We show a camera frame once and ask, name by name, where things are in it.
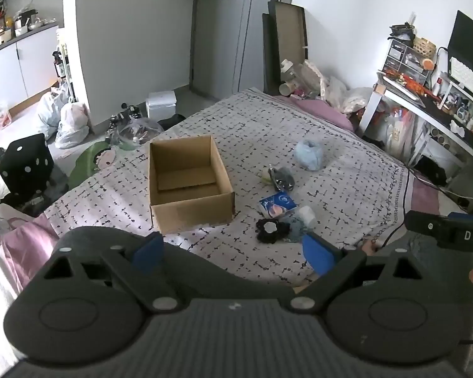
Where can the brown cardboard box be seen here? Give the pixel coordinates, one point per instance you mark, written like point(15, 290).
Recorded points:
point(189, 197)

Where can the white box appliance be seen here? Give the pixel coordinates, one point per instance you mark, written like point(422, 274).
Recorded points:
point(161, 104)

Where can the blue tissue pack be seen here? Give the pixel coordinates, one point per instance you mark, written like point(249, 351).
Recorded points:
point(278, 204)

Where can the clear drawer organizer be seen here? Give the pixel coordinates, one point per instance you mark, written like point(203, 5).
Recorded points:
point(402, 57)

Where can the pink blanket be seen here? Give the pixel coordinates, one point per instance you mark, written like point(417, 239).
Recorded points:
point(25, 248)

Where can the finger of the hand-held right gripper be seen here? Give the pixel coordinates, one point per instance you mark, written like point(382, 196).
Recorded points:
point(461, 215)
point(419, 224)

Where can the black bag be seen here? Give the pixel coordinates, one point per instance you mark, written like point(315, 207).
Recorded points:
point(429, 169)

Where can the dark folded boards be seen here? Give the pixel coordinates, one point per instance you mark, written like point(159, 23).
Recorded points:
point(285, 43)

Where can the black dice cushion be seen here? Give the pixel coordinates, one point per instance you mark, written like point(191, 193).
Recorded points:
point(25, 165)

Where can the light blue cloth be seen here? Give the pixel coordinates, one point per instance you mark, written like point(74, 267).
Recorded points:
point(310, 154)

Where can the clear plastic bag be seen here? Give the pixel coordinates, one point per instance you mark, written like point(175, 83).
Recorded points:
point(136, 133)

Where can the black tripod gear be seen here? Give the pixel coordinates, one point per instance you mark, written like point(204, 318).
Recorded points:
point(126, 115)

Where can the black monitor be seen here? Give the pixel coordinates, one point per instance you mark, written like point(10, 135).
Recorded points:
point(469, 43)

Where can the grey shiny pouch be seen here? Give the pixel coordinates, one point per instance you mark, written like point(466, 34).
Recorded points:
point(282, 177)

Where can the woven basket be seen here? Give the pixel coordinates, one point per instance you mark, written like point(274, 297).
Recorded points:
point(425, 47)

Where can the grey door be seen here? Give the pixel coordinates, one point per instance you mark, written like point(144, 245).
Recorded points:
point(228, 43)

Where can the white tote bag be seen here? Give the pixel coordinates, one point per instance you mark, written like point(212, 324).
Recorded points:
point(6, 224)

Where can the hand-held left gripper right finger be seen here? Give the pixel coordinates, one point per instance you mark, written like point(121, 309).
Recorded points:
point(317, 258)

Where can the pink pillow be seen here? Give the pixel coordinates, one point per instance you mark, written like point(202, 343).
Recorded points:
point(323, 112)

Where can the white keyboard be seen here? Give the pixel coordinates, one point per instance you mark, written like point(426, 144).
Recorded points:
point(471, 76)

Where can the paper cup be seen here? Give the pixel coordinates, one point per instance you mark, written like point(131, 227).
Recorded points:
point(286, 88)

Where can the black scrunchie with white flower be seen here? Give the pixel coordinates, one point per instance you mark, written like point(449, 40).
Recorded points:
point(271, 230)

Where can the grey-blue scrunchie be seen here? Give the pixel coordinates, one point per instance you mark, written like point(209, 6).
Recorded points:
point(297, 230)

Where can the pile of clear plastic bags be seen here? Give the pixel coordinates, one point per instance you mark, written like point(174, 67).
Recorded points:
point(335, 90)

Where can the white storage rack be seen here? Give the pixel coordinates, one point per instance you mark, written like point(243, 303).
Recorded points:
point(66, 63)

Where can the white desk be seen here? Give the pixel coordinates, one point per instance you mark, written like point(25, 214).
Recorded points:
point(418, 104)

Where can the white sock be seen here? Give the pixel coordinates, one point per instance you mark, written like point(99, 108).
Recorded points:
point(308, 215)

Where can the kitchen counter with cookware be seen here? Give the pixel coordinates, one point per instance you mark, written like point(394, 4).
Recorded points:
point(12, 27)

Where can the green cartoon mat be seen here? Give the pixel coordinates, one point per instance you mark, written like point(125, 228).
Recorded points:
point(92, 161)

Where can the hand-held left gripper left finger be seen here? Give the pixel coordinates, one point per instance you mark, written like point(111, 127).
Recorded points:
point(148, 252)

